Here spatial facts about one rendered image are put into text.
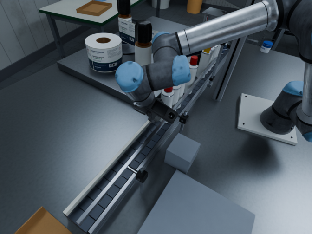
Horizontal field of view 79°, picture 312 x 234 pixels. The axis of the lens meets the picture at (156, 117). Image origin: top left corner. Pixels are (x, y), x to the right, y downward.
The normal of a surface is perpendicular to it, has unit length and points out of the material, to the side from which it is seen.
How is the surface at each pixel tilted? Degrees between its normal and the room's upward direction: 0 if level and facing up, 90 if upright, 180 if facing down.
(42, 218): 0
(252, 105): 3
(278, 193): 0
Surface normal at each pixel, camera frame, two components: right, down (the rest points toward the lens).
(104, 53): 0.18, 0.72
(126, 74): -0.22, -0.30
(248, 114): 0.04, -0.66
